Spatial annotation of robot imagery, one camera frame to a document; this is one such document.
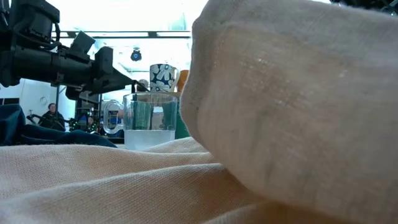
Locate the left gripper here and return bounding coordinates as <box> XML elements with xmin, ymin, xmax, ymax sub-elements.
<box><xmin>58</xmin><ymin>46</ymin><xmax>137</xmax><ymax>101</ymax></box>

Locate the blue white floral mug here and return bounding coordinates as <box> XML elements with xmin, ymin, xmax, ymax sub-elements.
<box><xmin>149</xmin><ymin>63</ymin><xmax>182</xmax><ymax>93</ymax></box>

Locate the orange cup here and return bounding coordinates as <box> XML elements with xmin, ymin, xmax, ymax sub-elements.
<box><xmin>177</xmin><ymin>69</ymin><xmax>191</xmax><ymax>93</ymax></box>

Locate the clear glass mug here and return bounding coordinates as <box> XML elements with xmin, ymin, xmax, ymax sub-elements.
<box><xmin>103</xmin><ymin>91</ymin><xmax>179</xmax><ymax>152</ymax></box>

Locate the green cup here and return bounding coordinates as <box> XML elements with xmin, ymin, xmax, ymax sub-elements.
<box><xmin>132</xmin><ymin>100</ymin><xmax>191</xmax><ymax>140</ymax></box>

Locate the person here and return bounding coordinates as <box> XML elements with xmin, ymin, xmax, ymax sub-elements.
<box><xmin>26</xmin><ymin>102</ymin><xmax>67</xmax><ymax>133</ymax></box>
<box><xmin>136</xmin><ymin>78</ymin><xmax>150</xmax><ymax>93</ymax></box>

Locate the navy blue cloth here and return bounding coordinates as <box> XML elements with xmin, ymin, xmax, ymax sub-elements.
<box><xmin>0</xmin><ymin>103</ymin><xmax>118</xmax><ymax>149</ymax></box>

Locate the beige cloth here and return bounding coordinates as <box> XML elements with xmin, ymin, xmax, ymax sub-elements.
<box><xmin>0</xmin><ymin>0</ymin><xmax>398</xmax><ymax>224</ymax></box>

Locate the black ceiling camera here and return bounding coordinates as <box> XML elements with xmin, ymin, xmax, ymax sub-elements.
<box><xmin>130</xmin><ymin>49</ymin><xmax>143</xmax><ymax>63</ymax></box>

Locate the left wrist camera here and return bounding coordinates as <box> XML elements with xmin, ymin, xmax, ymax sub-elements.
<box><xmin>68</xmin><ymin>30</ymin><xmax>97</xmax><ymax>57</ymax></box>

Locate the black stand frame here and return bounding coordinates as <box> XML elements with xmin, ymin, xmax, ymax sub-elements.
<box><xmin>54</xmin><ymin>83</ymin><xmax>105</xmax><ymax>133</ymax></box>

